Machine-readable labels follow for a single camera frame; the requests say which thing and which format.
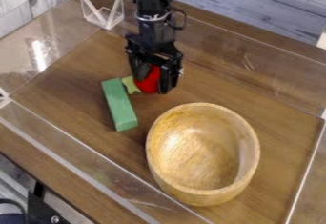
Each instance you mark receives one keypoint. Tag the black clamp with cable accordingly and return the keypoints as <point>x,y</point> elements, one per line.
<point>34,213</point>

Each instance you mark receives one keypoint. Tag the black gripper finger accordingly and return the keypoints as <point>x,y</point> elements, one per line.
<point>139,65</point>
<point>170,73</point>

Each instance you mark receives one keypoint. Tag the red plush strawberry toy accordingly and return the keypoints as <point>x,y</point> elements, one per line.
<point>146,86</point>

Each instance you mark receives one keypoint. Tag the wooden bowl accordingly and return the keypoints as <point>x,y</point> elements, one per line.
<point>203,153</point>

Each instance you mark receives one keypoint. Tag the clear acrylic corner bracket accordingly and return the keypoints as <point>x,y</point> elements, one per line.
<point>103,17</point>

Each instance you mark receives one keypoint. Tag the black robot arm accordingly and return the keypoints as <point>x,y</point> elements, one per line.
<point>151,7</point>

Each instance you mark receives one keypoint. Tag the green rectangular block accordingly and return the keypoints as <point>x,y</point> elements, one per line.
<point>119,105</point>

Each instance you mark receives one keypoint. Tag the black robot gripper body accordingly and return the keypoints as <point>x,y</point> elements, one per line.
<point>151,46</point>

